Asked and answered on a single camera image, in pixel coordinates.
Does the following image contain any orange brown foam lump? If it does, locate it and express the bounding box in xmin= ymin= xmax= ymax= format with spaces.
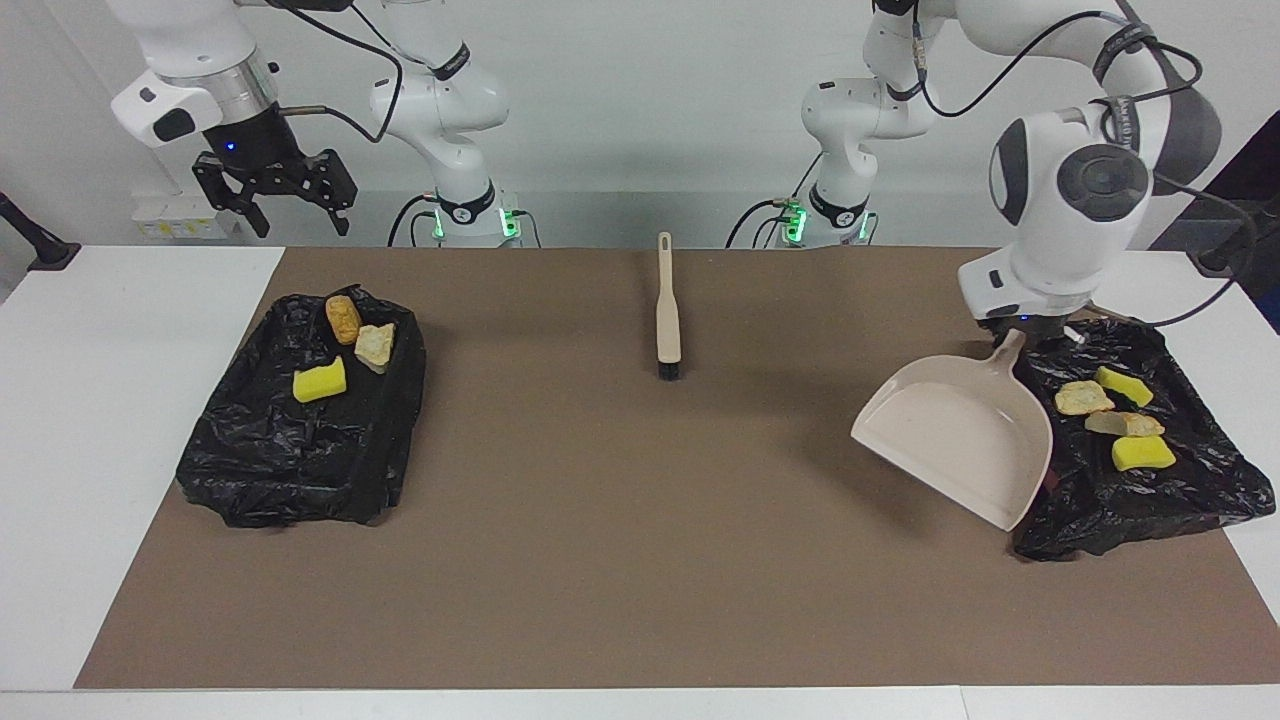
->
xmin=325 ymin=294 xmax=363 ymax=346

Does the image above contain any black bag lined bin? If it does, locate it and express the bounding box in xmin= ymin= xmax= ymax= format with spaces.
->
xmin=176 ymin=285 xmax=428 ymax=529
xmin=1010 ymin=317 xmax=1277 ymax=562

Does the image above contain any brown table mat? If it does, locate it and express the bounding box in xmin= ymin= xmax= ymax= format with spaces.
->
xmin=75 ymin=247 xmax=1280 ymax=691

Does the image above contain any white wall socket box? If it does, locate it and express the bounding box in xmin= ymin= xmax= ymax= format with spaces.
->
xmin=132 ymin=193 xmax=241 ymax=241

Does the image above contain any black pole stand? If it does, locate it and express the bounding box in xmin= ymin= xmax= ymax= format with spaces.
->
xmin=1188 ymin=195 xmax=1280 ymax=276
xmin=0 ymin=190 xmax=81 ymax=273

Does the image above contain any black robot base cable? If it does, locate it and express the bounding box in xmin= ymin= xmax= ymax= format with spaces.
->
xmin=725 ymin=160 xmax=813 ymax=248
xmin=388 ymin=193 xmax=433 ymax=248

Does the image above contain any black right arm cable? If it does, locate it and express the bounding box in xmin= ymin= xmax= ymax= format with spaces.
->
xmin=235 ymin=0 xmax=406 ymax=146

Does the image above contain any orange striped foam piece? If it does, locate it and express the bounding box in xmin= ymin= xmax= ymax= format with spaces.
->
xmin=354 ymin=322 xmax=397 ymax=374

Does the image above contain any beige plastic dustpan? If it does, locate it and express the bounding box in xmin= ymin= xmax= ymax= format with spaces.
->
xmin=850 ymin=328 xmax=1055 ymax=533

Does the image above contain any beige hand brush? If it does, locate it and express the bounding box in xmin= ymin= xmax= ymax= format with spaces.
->
xmin=654 ymin=231 xmax=684 ymax=382

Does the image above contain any green yellow sponge piece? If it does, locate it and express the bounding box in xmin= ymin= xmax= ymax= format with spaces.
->
xmin=292 ymin=356 xmax=348 ymax=404
xmin=1094 ymin=365 xmax=1155 ymax=408

